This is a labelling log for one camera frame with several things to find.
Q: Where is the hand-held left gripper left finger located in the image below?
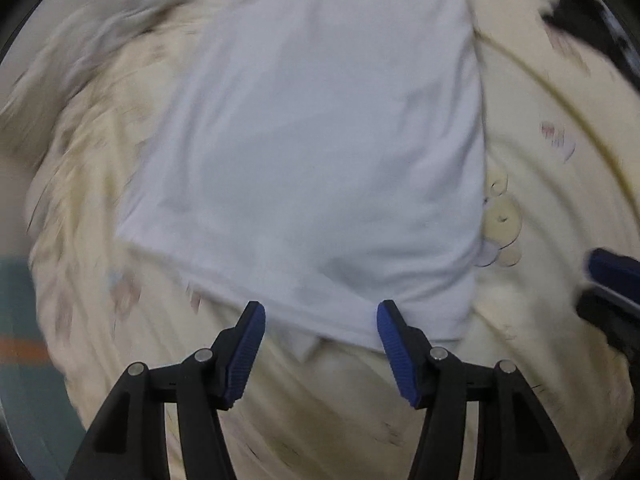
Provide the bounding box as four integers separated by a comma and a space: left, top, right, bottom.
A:
67, 301, 266, 480

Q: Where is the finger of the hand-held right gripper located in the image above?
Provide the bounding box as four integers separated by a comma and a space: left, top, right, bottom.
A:
585, 247, 640, 306
575, 287, 640, 356

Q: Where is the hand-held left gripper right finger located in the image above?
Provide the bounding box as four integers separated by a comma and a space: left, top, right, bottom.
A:
376, 300, 581, 480

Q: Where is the white cartoon print t-shirt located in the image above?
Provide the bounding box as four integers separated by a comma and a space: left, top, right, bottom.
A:
115, 0, 488, 361

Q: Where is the black sleeved white t-shirt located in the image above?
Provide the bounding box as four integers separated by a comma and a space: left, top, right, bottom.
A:
542, 0, 640, 76

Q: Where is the yellow cartoon print bed sheet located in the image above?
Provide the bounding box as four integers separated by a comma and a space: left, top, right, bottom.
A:
0, 0, 640, 480

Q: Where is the grey crumpled duvet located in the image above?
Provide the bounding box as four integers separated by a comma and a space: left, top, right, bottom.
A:
15, 0, 226, 91

